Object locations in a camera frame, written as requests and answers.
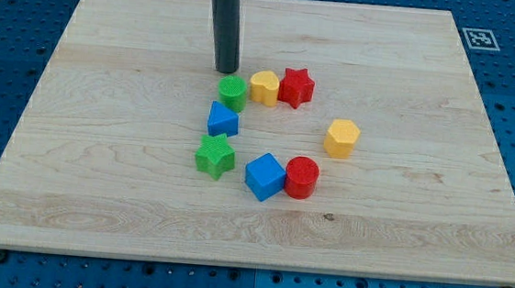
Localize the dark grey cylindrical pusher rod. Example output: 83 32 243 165
211 0 241 74

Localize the yellow heart block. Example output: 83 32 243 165
250 70 280 107

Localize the red star block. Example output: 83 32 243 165
277 67 315 108

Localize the green star block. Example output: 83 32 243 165
195 133 236 181

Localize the green cylinder block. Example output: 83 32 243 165
218 75 247 113

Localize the blue triangle block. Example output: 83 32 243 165
207 101 240 137

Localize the yellow hexagon block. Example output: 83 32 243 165
323 119 361 159

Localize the blue cube block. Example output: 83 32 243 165
245 153 286 202

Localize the red cylinder block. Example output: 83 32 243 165
284 156 319 200

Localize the light wooden board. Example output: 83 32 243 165
0 0 515 286

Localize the white fiducial marker tag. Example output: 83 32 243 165
462 28 500 51

